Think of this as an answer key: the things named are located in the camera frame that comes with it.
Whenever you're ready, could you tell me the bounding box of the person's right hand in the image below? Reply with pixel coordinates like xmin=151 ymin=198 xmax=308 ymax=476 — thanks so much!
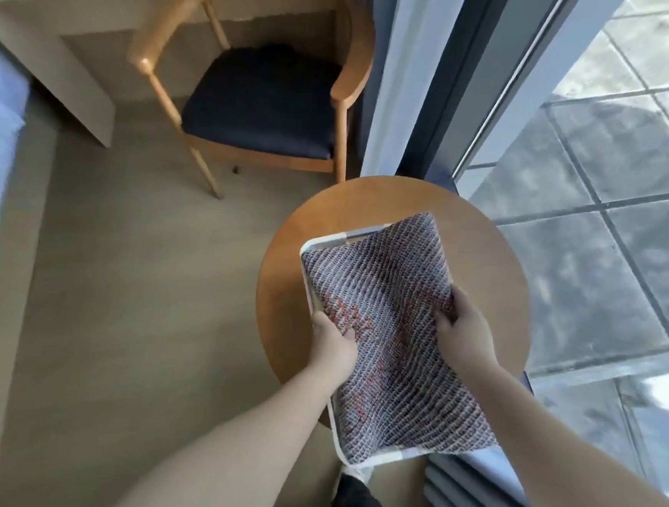
xmin=428 ymin=282 xmax=506 ymax=383

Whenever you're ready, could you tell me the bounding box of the person's left hand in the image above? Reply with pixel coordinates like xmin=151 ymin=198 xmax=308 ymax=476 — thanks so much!
xmin=305 ymin=309 xmax=363 ymax=391

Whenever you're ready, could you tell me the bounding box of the patterned woven blanket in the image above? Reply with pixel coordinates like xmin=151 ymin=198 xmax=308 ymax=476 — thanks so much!
xmin=285 ymin=203 xmax=516 ymax=475

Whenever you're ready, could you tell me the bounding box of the person's left forearm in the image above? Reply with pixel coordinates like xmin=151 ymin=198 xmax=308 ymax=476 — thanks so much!
xmin=106 ymin=354 xmax=338 ymax=507

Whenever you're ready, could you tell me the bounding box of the person's right forearm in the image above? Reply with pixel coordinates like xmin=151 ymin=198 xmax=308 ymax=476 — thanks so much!
xmin=452 ymin=358 xmax=669 ymax=507

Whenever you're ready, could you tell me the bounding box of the person's beige right shoe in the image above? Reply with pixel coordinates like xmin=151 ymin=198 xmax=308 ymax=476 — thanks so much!
xmin=338 ymin=462 xmax=376 ymax=487

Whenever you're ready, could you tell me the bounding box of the round wooden side table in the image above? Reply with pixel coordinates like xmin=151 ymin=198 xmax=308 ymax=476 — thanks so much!
xmin=246 ymin=166 xmax=543 ymax=445

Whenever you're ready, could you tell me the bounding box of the tall window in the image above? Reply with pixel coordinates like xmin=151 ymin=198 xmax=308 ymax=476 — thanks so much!
xmin=397 ymin=0 xmax=669 ymax=497

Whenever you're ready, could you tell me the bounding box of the wooden chair dark seat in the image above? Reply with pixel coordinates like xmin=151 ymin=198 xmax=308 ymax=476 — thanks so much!
xmin=117 ymin=0 xmax=380 ymax=210

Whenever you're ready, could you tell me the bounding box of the white sheer curtain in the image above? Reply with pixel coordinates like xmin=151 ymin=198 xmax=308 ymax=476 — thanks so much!
xmin=361 ymin=0 xmax=471 ymax=183

